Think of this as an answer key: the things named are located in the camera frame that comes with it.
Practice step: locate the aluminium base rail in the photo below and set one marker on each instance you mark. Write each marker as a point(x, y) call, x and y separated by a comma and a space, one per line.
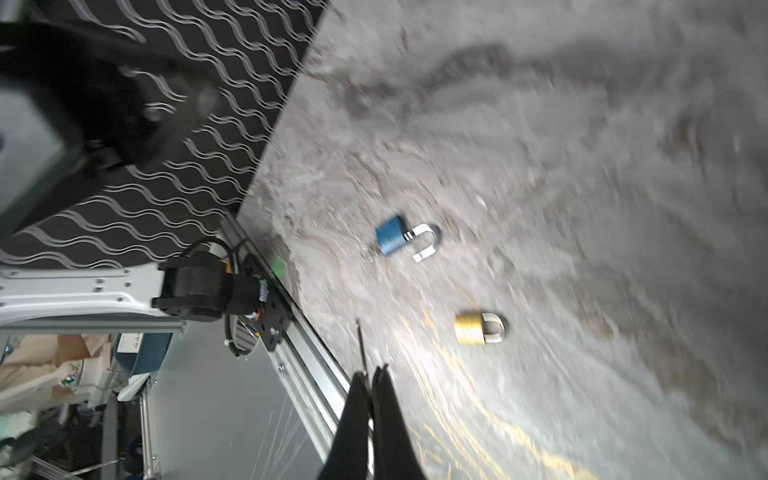
point(313, 380)

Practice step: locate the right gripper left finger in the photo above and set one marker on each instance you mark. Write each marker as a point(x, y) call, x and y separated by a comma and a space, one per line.
point(348, 456)

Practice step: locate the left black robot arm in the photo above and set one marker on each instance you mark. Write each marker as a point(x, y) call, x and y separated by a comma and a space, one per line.
point(79, 106)

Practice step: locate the brass padlock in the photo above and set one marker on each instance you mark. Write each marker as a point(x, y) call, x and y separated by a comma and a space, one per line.
point(479, 328)

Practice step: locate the blue padlock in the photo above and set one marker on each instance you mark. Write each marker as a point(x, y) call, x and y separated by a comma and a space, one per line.
point(393, 235)

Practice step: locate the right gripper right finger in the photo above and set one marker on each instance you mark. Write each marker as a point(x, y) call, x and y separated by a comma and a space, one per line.
point(394, 456)

